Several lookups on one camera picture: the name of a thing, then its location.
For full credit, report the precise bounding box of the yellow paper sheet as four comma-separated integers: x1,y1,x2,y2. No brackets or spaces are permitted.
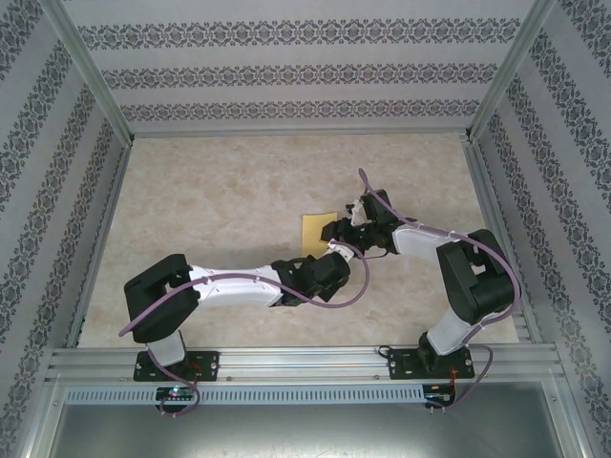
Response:
300,213,338,258

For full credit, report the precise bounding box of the grey sheet metal panel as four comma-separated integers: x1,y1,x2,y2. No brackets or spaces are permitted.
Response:
47,403,564,458

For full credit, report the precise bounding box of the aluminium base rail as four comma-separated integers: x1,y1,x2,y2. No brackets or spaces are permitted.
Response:
45,346,567,383

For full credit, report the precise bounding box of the aluminium back rail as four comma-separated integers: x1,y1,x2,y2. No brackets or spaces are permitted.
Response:
131,126,472,140

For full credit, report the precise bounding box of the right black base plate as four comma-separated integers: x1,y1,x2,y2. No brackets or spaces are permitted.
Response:
387,347,476,382

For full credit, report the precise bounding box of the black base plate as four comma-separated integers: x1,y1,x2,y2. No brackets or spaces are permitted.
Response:
135,350,221,383
387,347,476,382

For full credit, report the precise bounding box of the grey slotted cable duct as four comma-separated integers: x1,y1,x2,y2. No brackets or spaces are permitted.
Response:
64,384,426,405

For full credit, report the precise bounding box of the aluminium table side rail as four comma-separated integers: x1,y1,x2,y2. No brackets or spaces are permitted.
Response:
64,137,137,349
460,135,545,344

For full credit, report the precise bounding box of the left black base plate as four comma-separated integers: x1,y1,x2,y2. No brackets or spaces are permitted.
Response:
135,350,221,383

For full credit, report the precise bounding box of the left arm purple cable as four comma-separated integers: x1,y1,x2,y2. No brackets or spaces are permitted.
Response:
117,245,374,419

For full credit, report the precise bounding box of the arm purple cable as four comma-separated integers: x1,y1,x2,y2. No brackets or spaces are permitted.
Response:
356,167,522,411
117,245,374,419

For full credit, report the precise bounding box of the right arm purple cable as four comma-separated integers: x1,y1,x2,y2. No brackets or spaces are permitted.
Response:
356,167,522,411

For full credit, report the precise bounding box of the aluminium upright frame post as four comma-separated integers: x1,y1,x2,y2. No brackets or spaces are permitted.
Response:
465,0,559,142
42,0,135,144

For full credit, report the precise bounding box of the aluminium frame leg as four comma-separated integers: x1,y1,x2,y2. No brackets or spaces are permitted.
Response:
548,376,596,458
13,376,66,458

